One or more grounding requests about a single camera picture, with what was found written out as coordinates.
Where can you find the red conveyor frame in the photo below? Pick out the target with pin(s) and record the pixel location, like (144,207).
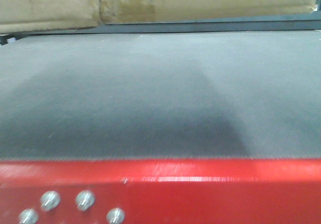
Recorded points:
(166,191)

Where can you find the grey conveyor belt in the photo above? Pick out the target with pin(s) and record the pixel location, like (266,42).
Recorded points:
(138,96)

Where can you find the silver screw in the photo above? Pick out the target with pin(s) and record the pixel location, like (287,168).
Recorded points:
(28,216)
(50,200)
(115,216)
(84,200)

